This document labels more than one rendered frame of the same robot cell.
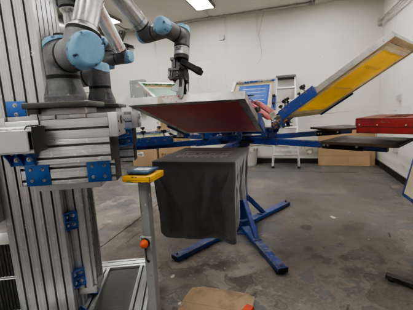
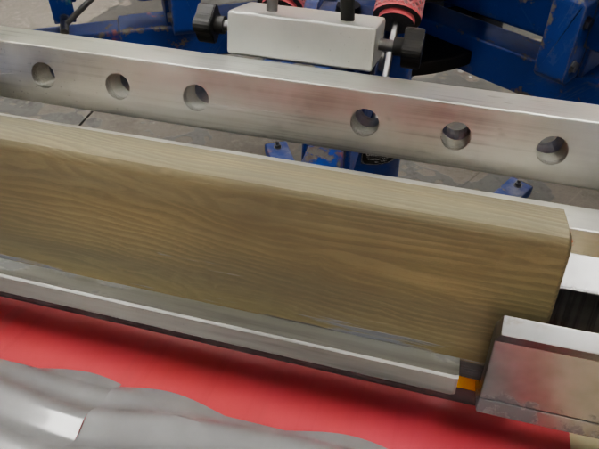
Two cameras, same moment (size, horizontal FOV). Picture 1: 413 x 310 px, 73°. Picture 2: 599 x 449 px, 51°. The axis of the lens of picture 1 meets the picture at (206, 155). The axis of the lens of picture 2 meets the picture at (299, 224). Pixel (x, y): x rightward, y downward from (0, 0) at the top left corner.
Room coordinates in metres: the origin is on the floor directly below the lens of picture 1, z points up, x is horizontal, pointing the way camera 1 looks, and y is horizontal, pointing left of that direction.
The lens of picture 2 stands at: (1.67, -0.14, 1.35)
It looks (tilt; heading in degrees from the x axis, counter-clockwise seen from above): 43 degrees down; 357
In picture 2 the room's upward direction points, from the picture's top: straight up
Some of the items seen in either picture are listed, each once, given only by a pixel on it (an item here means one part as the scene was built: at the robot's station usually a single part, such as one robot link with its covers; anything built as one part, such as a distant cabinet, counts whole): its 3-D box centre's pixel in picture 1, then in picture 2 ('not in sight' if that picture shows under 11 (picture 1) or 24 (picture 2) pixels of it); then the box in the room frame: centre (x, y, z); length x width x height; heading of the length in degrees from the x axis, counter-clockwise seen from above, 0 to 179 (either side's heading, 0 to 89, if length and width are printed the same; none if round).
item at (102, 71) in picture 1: (98, 74); not in sight; (1.60, 0.57, 1.42); 0.13 x 0.12 x 0.14; 68
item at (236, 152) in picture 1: (204, 154); not in sight; (1.62, 0.01, 0.95); 0.48 x 0.44 x 0.01; 163
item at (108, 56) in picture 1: (109, 59); not in sight; (1.86, 0.58, 1.54); 0.11 x 0.08 x 0.11; 68
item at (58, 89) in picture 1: (65, 89); not in sight; (1.10, 0.52, 1.31); 0.15 x 0.15 x 0.10
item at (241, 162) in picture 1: (241, 189); not in sight; (1.56, -0.19, 0.74); 0.46 x 0.04 x 0.42; 163
